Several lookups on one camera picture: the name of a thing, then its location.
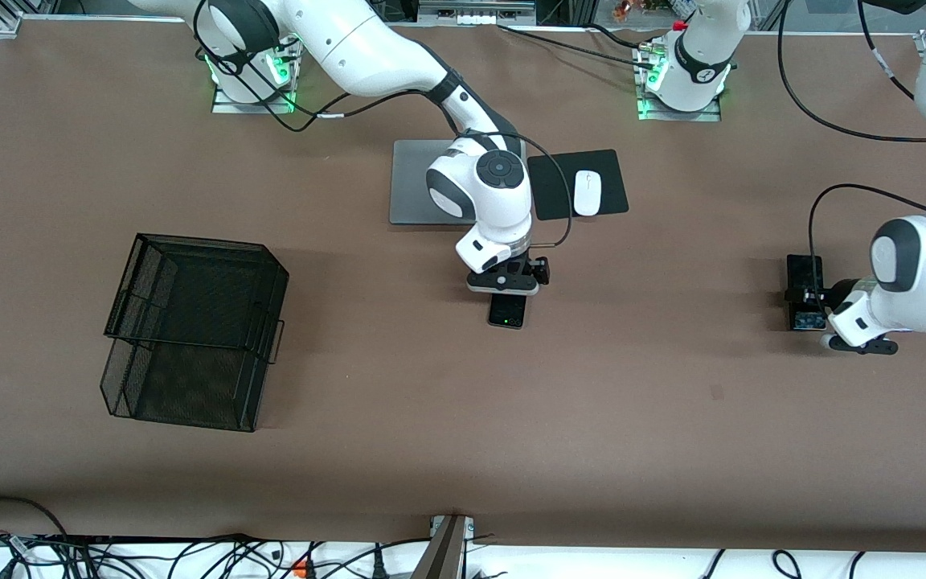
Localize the long black smartphone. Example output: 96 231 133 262
786 254 827 332

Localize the small black flip phone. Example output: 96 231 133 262
489 293 526 330

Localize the black mouse pad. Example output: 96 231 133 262
527 149 630 221

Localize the white computer mouse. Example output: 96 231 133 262
574 170 602 216

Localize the silver closed laptop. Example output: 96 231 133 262
389 140 484 226

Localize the silver power strip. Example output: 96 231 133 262
419 0 536 25

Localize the black two-tier mesh tray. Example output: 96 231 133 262
100 233 289 433

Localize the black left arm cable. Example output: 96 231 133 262
776 0 926 314

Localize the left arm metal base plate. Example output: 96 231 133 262
636 40 723 123

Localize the long black table cable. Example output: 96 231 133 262
498 24 655 67

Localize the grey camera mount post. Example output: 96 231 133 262
411 515 476 579

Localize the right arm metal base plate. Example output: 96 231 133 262
212 36 297 114

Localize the thick black cable loop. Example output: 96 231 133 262
0 495 70 540

